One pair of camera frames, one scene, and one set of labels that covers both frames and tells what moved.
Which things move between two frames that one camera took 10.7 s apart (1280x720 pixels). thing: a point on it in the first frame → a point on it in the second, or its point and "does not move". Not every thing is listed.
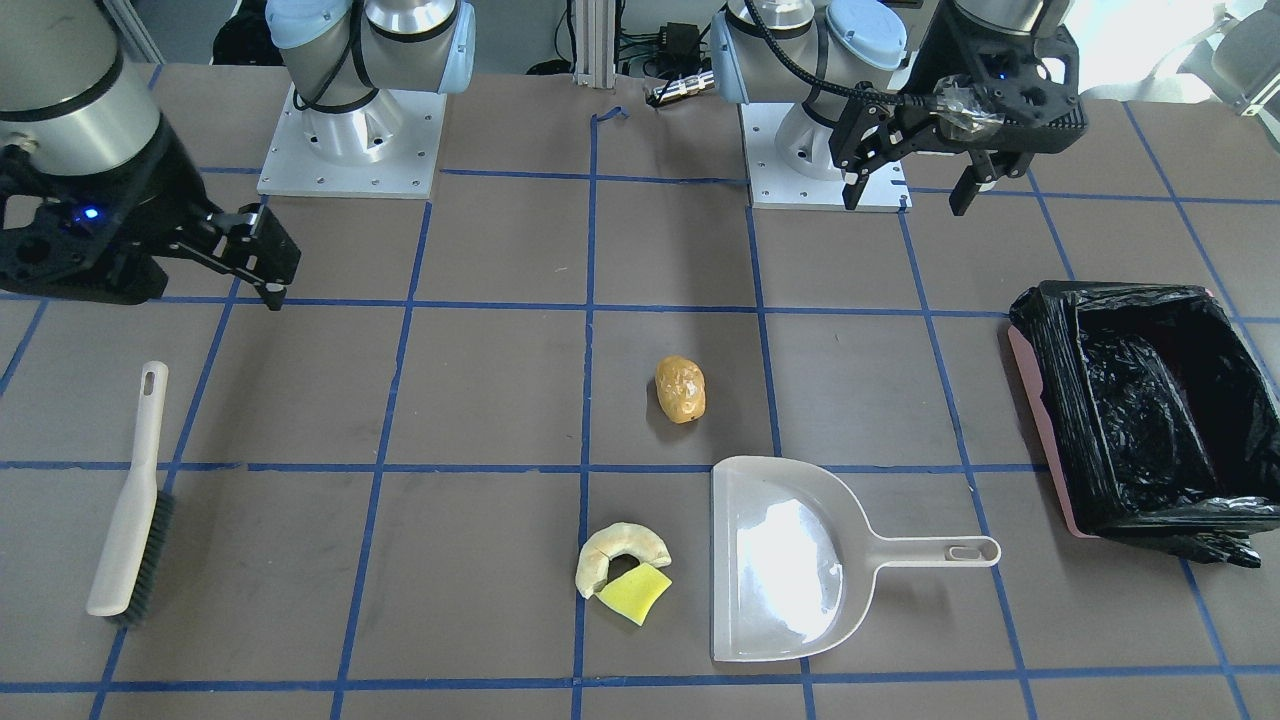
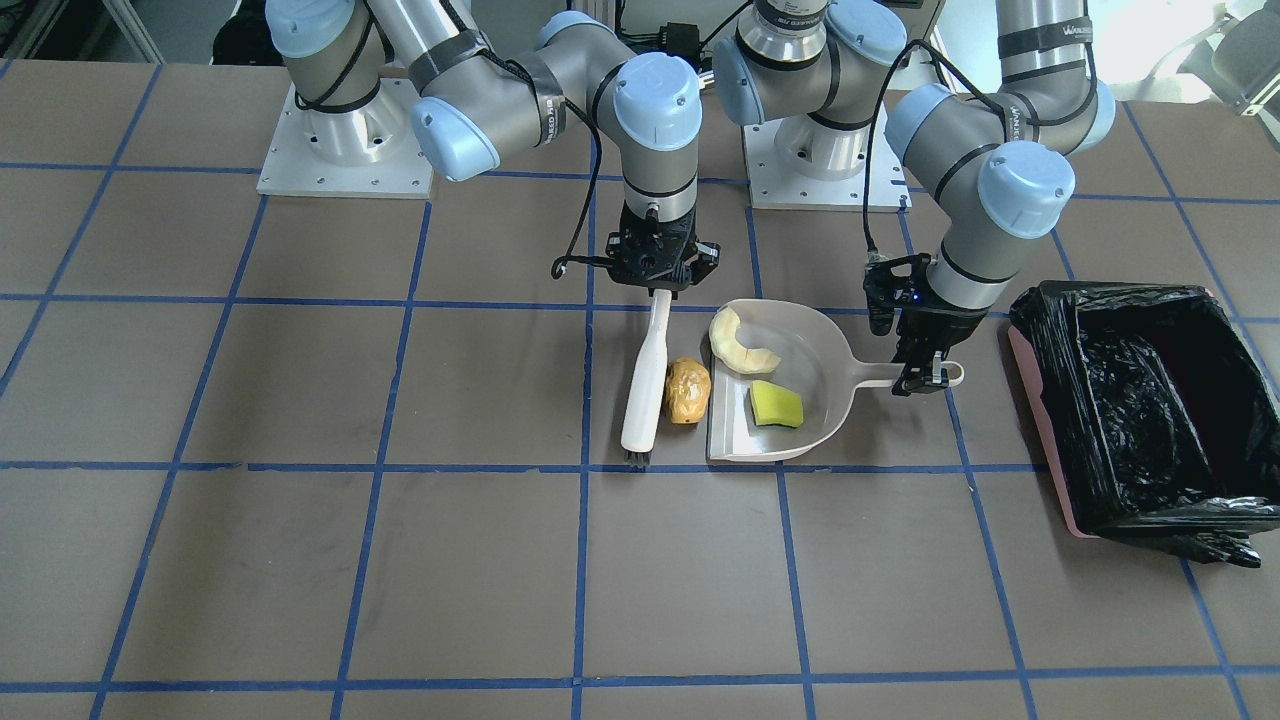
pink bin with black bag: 1162,418 does not move
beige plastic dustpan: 795,561 → 817,361
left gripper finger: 863,135 → 923,371
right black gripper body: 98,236 → 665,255
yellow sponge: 635,592 → 775,405
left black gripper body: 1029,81 → 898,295
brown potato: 680,388 does not move
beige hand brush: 136,550 → 644,412
